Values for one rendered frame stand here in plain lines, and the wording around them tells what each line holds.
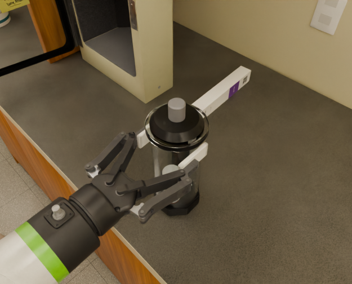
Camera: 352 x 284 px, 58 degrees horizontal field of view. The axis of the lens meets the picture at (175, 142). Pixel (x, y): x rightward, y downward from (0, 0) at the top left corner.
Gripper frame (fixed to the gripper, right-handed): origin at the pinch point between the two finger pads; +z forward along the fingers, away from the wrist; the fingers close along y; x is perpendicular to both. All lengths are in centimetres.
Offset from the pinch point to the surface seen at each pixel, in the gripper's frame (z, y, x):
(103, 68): 19, 47, 16
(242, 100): 37.9, 7.6, 18.2
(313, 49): 59, -1, 8
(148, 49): 20.1, 27.2, 1.8
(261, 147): 25.6, -6.3, 18.5
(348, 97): 58, -15, 17
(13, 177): -9, 121, 112
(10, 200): -18, 107, 113
